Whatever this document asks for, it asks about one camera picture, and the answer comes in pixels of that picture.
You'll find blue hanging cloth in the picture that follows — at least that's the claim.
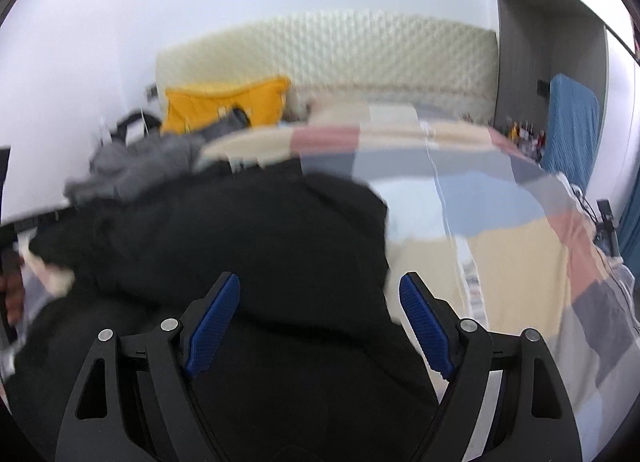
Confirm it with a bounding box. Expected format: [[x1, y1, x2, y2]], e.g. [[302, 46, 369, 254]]
[[542, 73, 601, 178]]

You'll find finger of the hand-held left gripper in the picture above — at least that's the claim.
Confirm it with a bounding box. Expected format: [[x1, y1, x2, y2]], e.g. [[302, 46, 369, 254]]
[[0, 209, 71, 245]]

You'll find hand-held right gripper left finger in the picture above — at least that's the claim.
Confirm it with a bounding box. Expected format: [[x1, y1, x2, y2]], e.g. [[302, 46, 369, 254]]
[[54, 272, 242, 462]]

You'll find cream quilted headboard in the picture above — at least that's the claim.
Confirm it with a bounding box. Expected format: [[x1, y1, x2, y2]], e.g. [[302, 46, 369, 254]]
[[156, 12, 501, 123]]

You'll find grey fleece garment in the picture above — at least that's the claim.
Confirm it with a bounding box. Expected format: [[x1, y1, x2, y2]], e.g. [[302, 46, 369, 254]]
[[65, 119, 251, 203]]

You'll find black tripod stand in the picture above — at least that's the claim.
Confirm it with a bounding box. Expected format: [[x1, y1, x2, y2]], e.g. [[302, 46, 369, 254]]
[[595, 198, 621, 258]]

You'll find grey wall cabinet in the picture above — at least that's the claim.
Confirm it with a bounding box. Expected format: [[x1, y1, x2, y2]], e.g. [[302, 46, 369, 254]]
[[487, 0, 608, 203]]

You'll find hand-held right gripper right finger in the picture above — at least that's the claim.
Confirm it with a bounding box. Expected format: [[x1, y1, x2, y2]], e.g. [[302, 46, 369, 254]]
[[398, 272, 583, 462]]

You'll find group of small bottles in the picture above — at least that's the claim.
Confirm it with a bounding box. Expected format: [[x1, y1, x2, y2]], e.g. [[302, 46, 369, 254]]
[[502, 117, 546, 160]]

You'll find checkered pastel duvet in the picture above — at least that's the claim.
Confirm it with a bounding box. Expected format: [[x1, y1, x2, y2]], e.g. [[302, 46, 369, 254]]
[[200, 97, 640, 443]]

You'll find blue curtain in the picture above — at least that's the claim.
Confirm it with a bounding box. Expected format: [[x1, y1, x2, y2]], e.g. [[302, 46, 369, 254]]
[[617, 182, 640, 263]]

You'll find person's left hand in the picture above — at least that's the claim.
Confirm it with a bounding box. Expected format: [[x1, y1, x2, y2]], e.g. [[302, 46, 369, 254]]
[[0, 249, 27, 330]]

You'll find black jacket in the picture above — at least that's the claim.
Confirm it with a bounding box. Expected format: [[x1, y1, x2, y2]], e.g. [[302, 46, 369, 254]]
[[5, 162, 441, 462]]

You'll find yellow pillow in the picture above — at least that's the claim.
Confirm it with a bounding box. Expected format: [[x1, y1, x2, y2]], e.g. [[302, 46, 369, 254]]
[[162, 76, 292, 135]]

